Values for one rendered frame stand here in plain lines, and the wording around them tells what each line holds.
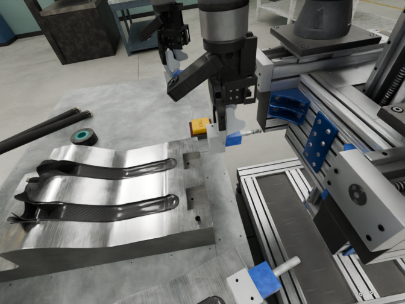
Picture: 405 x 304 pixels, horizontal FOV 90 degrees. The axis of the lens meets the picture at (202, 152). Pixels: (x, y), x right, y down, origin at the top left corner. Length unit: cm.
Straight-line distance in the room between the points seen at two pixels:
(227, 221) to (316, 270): 71
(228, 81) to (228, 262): 33
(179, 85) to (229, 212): 32
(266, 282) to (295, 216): 85
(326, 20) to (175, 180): 58
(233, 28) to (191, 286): 42
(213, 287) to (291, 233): 82
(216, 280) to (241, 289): 5
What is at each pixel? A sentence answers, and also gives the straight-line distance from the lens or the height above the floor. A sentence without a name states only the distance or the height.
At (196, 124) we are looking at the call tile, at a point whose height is 84.
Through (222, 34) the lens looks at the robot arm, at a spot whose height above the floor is 117.
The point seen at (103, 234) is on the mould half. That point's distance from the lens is 47.
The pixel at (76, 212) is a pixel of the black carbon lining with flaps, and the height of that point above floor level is 91.
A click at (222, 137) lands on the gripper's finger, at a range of 43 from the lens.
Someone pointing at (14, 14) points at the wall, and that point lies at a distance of 758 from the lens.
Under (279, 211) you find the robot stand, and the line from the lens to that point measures 122.
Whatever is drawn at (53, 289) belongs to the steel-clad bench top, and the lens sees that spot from 59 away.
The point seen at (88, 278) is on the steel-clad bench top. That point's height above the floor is 80.
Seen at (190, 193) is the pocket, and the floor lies 87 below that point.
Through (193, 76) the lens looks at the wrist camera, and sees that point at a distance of 37.
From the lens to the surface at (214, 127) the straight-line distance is 48.
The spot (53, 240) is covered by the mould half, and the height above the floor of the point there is 92.
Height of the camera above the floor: 126
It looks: 46 degrees down
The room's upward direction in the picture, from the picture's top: 9 degrees counter-clockwise
